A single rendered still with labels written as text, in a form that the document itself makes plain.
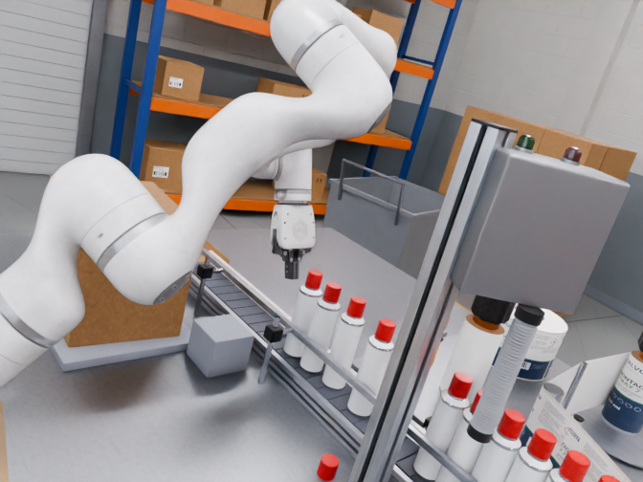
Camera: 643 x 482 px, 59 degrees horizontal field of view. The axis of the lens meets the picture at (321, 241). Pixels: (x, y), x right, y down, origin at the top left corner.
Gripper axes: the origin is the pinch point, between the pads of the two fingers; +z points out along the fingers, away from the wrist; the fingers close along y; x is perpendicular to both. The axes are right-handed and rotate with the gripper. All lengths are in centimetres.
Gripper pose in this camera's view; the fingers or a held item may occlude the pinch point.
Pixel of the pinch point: (292, 270)
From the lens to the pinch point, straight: 129.9
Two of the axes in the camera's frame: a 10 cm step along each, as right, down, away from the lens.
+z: -0.2, 10.0, 0.7
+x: -6.7, -0.6, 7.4
